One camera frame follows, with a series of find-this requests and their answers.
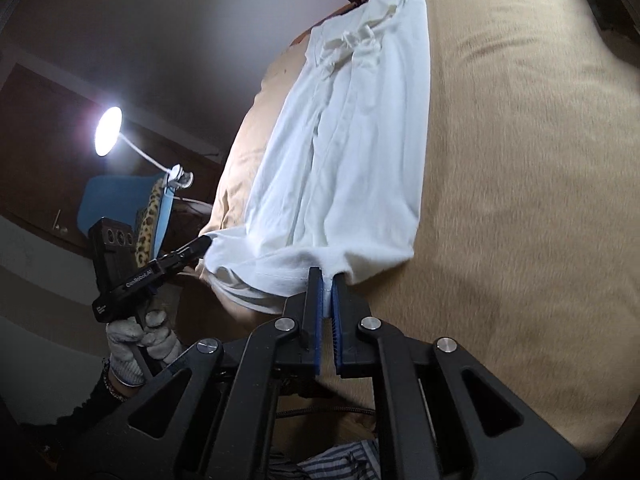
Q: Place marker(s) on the blue chair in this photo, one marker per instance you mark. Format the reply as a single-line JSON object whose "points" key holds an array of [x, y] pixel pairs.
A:
{"points": [[112, 200]]}

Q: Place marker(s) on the beige blanket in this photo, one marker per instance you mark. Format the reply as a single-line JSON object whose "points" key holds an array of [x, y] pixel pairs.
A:
{"points": [[500, 185]]}

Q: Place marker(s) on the person's left hand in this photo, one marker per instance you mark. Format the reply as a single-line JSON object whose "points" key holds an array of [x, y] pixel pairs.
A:
{"points": [[142, 342]]}

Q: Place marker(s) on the leopard print cloth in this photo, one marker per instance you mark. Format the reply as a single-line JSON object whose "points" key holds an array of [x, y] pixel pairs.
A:
{"points": [[150, 225]]}

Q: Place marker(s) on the white garment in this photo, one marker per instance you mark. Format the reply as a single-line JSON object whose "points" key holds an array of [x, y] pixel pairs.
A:
{"points": [[345, 160]]}

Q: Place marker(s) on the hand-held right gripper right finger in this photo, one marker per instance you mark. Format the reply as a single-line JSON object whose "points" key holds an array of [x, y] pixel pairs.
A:
{"points": [[338, 320]]}

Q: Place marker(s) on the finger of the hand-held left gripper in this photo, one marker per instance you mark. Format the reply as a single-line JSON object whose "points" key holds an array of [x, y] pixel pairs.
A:
{"points": [[186, 252]]}

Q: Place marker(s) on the white clip-on lamp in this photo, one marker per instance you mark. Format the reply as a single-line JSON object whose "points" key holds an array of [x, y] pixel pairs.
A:
{"points": [[112, 132]]}

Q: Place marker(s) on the striped clothing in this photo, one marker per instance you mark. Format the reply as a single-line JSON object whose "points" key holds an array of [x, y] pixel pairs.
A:
{"points": [[330, 462]]}

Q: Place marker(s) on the person's left forearm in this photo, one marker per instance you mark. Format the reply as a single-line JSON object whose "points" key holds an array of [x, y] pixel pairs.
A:
{"points": [[85, 402]]}

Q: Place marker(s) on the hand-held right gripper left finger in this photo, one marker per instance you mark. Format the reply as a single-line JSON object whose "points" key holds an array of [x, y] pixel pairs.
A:
{"points": [[315, 310]]}

